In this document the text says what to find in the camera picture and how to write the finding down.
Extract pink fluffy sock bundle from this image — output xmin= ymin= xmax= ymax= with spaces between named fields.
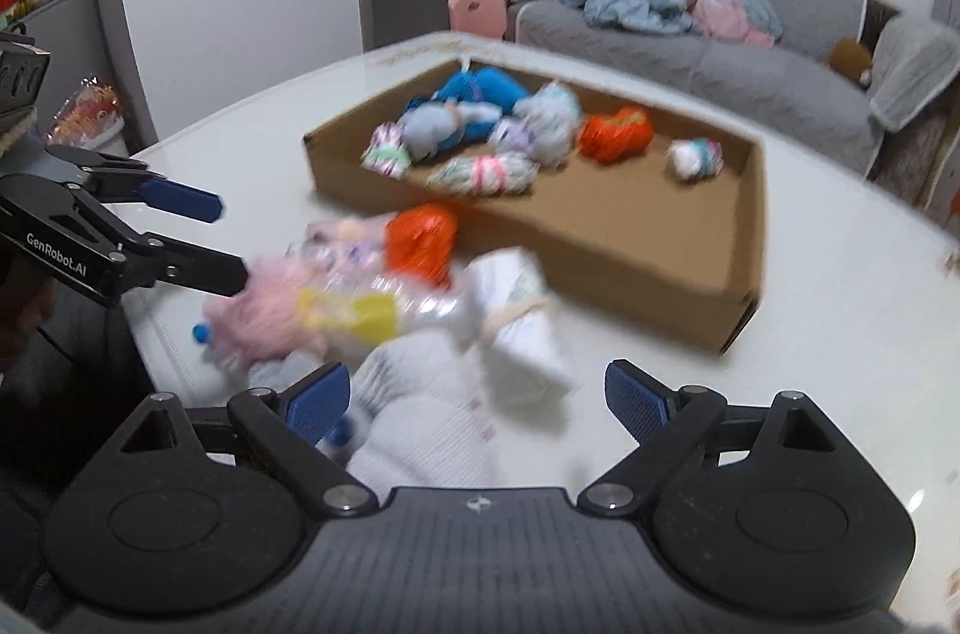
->
xmin=192 ymin=256 xmax=329 ymax=375

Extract grey knitted sock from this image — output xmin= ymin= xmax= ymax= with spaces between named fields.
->
xmin=309 ymin=327 xmax=500 ymax=501

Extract clear plastic bundle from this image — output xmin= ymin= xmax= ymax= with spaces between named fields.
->
xmin=296 ymin=270 xmax=477 ymax=348

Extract lilac sock bundle with band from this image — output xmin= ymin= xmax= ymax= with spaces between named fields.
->
xmin=286 ymin=215 xmax=394 ymax=274

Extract white sock bundle with band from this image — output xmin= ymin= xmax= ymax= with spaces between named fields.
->
xmin=466 ymin=247 xmax=576 ymax=407

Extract orange sock bundle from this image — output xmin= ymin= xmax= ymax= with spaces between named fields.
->
xmin=382 ymin=203 xmax=457 ymax=288
xmin=578 ymin=106 xmax=654 ymax=164

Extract white pink green sock bundle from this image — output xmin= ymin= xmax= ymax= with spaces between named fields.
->
xmin=361 ymin=122 xmax=412 ymax=179

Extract brown cardboard box tray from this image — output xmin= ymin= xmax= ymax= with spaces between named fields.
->
xmin=302 ymin=58 xmax=766 ymax=354

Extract small white sock ball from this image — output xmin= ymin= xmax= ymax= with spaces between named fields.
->
xmin=665 ymin=139 xmax=724 ymax=184

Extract light blue sock bundle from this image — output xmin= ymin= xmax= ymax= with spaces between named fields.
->
xmin=398 ymin=101 xmax=503 ymax=163

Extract striped pink white sock bundle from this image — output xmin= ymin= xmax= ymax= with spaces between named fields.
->
xmin=427 ymin=152 xmax=539 ymax=197

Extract white purple sock bundle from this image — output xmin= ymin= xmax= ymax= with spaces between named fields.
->
xmin=487 ymin=118 xmax=553 ymax=166

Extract white teal fuzzy sock bundle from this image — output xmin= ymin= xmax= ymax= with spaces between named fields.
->
xmin=512 ymin=80 xmax=583 ymax=166

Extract pink plastic chair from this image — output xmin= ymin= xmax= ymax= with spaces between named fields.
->
xmin=448 ymin=0 xmax=508 ymax=41

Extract brown plush toy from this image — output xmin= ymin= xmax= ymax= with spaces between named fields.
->
xmin=827 ymin=38 xmax=874 ymax=90

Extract grey sofa armrest cover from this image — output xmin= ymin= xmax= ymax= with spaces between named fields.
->
xmin=867 ymin=15 xmax=960 ymax=134

